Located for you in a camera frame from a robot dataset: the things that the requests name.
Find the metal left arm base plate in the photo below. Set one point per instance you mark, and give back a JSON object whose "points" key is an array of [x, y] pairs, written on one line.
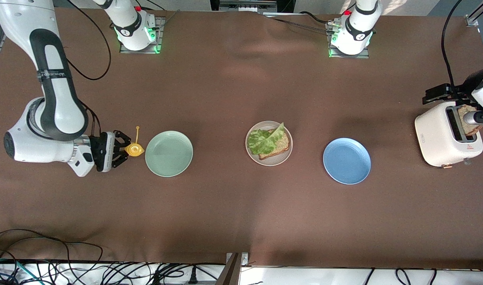
{"points": [[348, 56]]}

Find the black power plug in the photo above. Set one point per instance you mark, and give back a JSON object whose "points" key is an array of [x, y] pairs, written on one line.
{"points": [[192, 279]]}

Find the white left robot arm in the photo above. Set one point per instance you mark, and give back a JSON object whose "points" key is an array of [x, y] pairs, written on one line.
{"points": [[358, 35]]}

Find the beige plate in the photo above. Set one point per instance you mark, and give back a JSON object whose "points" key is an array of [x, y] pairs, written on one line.
{"points": [[271, 162]]}

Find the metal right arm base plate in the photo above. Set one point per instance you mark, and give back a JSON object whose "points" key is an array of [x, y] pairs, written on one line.
{"points": [[140, 51]]}

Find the aluminium frame profile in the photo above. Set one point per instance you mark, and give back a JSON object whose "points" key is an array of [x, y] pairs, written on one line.
{"points": [[472, 19]]}

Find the yellow mustard squeeze bottle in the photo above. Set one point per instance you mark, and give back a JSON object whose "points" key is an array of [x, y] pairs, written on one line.
{"points": [[134, 149]]}

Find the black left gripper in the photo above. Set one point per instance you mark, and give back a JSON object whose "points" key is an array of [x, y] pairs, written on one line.
{"points": [[457, 91]]}

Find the white toaster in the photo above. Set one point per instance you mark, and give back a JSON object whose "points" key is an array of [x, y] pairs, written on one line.
{"points": [[433, 138]]}

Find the green lettuce leaf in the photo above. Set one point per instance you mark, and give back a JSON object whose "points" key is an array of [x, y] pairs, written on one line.
{"points": [[265, 142]]}

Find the blue plate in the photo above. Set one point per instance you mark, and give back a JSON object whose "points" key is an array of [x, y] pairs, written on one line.
{"points": [[347, 160]]}

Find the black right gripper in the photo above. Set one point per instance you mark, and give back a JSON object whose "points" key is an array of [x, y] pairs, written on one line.
{"points": [[97, 148]]}

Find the brown table cloth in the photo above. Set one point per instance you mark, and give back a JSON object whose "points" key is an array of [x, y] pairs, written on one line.
{"points": [[241, 206]]}

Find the black equipment stand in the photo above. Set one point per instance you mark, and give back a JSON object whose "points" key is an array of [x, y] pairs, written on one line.
{"points": [[285, 4]]}

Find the brown bread slice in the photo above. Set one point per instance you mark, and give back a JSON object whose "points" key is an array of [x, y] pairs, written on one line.
{"points": [[283, 147], [470, 130]]}

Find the metal frame post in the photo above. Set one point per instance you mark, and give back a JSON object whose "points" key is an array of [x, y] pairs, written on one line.
{"points": [[231, 273]]}

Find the green plate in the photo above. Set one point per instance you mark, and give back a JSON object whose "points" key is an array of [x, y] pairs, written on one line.
{"points": [[169, 153]]}

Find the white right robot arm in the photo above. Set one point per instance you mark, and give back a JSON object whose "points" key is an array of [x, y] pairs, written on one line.
{"points": [[27, 146]]}

